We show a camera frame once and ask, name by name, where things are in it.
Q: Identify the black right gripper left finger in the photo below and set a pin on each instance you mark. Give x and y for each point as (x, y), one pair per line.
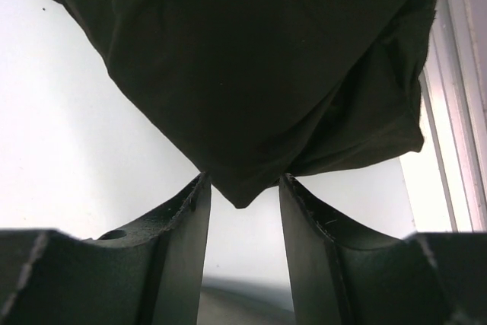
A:
(148, 271)

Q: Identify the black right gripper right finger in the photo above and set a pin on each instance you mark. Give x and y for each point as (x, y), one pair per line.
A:
(342, 272)

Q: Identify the black t-shirt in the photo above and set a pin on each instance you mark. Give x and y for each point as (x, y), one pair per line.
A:
(250, 90)

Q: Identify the aluminium frame rail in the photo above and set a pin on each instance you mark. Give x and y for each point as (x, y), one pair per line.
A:
(456, 112)

